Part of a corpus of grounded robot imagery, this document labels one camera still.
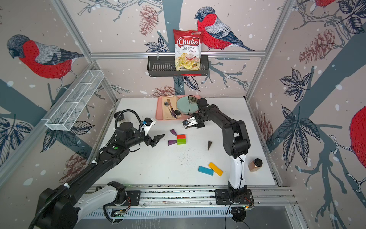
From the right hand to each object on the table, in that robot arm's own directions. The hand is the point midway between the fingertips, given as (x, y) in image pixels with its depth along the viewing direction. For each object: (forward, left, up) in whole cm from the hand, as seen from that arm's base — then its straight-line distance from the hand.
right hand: (191, 120), depth 98 cm
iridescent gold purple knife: (+12, +15, -6) cm, 20 cm away
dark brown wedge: (-15, -12, -6) cm, 20 cm away
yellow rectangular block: (-31, -16, -7) cm, 35 cm away
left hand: (-16, +17, +16) cm, 28 cm away
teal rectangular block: (-32, -9, -6) cm, 34 cm away
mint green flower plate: (+21, +7, -7) cm, 23 cm away
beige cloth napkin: (+10, +20, -7) cm, 23 cm away
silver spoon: (+19, +21, -4) cm, 29 cm away
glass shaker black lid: (-2, +49, +5) cm, 49 cm away
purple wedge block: (-7, +13, -6) cm, 16 cm away
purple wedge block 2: (-15, +14, -5) cm, 21 cm away
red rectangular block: (-11, +7, -5) cm, 14 cm away
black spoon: (+11, +11, -5) cm, 16 cm away
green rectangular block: (-14, +6, -5) cm, 16 cm away
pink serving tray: (+16, +28, -6) cm, 33 cm away
